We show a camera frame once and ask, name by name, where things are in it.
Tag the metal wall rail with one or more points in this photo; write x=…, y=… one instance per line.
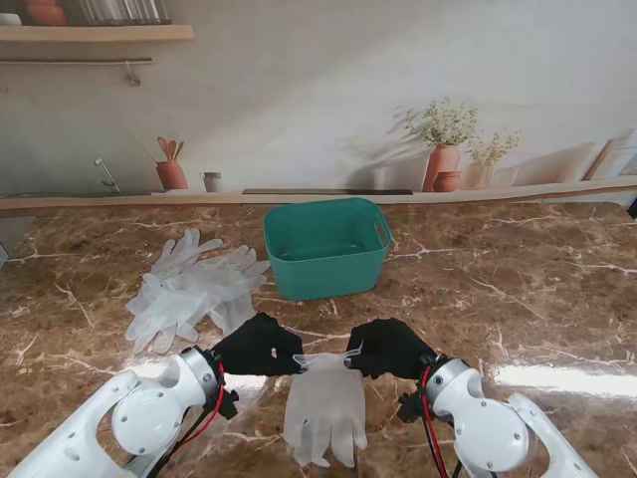
x=74, y=60

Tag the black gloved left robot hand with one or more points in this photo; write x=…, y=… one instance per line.
x=259, y=348

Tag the white bowl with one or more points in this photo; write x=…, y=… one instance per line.
x=9, y=20

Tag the leaning wooden cutting boards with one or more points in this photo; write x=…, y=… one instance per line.
x=604, y=159

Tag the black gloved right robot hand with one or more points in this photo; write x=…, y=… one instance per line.
x=388, y=348

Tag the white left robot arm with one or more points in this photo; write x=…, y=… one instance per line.
x=149, y=413

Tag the teal plastic basket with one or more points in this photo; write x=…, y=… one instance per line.
x=323, y=279

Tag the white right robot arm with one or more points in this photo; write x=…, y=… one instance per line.
x=488, y=428

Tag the wooden wall shelf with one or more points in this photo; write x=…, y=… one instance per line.
x=99, y=33

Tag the terracotta utensil pot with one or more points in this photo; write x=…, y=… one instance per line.
x=171, y=174

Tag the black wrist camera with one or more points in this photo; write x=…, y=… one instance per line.
x=229, y=406
x=410, y=408

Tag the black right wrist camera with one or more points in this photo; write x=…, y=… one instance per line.
x=410, y=408

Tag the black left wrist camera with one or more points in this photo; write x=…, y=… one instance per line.
x=229, y=406

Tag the wooden counter ledge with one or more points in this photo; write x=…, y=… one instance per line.
x=149, y=200

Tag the red-brown pot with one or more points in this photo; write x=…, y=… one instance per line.
x=46, y=12

